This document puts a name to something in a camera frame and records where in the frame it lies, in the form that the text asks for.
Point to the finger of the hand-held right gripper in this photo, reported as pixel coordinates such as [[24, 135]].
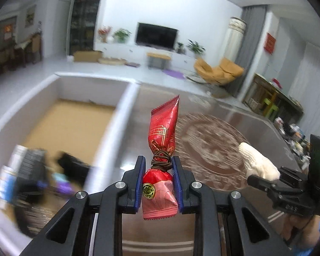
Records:
[[293, 174], [261, 184]]

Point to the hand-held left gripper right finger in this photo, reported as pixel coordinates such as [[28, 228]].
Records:
[[177, 186]]

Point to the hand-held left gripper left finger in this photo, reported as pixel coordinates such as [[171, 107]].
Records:
[[140, 184]]

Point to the cream knit glove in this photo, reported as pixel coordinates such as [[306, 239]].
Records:
[[258, 160]]

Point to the black velvet pouch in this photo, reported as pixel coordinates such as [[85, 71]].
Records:
[[74, 168]]

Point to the purple bumpy plastic toy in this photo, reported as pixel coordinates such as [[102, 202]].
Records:
[[61, 188]]

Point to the grey storage box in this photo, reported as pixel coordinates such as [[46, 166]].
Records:
[[90, 90]]

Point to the black cardboard box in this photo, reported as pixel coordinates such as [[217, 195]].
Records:
[[32, 168]]

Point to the rhinestone bow hair clip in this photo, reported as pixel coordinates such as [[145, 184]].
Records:
[[34, 213]]

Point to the blue white medicine box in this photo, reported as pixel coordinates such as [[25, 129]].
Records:
[[5, 173]]

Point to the person's right hand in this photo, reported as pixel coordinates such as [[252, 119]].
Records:
[[298, 229]]

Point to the pile of assorted clutter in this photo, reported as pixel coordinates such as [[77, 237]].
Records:
[[293, 136]]

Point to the green stool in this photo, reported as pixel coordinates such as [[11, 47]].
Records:
[[270, 106]]

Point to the wooden side table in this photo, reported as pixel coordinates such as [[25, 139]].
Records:
[[261, 88]]

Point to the purple floor mat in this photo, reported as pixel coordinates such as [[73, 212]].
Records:
[[173, 74]]

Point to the yellow lounge chair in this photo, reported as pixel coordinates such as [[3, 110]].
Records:
[[218, 70]]

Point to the white television cabinet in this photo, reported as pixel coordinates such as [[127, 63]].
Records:
[[138, 54]]

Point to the wooden bench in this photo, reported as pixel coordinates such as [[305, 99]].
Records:
[[158, 56]]

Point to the small potted plant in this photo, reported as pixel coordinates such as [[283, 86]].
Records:
[[180, 47]]

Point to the grey curtain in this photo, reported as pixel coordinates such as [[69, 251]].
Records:
[[252, 40]]

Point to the large leafy potted plant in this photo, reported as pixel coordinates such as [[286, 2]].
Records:
[[196, 46]]

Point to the black television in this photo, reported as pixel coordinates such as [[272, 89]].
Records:
[[156, 36]]

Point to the white standing air conditioner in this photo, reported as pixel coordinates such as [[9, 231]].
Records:
[[234, 37]]

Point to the green potted plant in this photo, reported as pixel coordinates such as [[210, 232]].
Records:
[[121, 35]]

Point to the red flower vase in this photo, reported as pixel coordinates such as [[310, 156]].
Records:
[[105, 33]]

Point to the dark glass display cabinet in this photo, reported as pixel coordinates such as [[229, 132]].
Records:
[[85, 16]]

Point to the red door poster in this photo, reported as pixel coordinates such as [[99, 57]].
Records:
[[8, 32]]

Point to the red wall poster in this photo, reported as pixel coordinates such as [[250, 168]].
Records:
[[270, 42]]

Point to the framed wall painting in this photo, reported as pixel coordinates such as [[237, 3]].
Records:
[[31, 16]]

